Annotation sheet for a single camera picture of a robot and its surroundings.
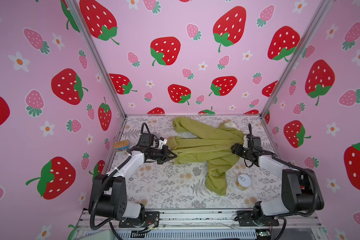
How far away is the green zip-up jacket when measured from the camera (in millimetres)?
839

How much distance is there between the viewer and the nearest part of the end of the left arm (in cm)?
69

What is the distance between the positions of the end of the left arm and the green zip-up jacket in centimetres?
7
